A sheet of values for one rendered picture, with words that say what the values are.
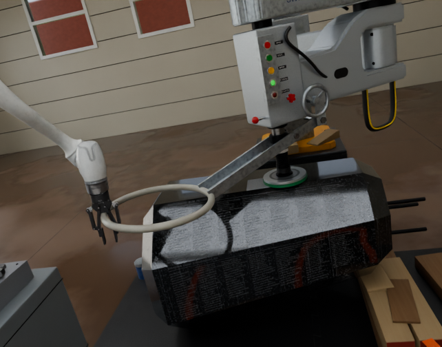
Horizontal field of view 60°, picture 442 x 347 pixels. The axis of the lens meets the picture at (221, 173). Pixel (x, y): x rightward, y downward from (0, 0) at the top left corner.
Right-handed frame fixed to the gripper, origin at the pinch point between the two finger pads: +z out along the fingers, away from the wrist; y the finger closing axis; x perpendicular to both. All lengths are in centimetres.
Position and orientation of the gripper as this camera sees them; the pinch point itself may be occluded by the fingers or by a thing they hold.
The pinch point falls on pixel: (109, 235)
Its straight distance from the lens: 172.7
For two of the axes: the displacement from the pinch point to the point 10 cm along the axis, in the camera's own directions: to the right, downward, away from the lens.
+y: 9.7, -1.8, 1.4
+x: -1.8, -2.7, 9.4
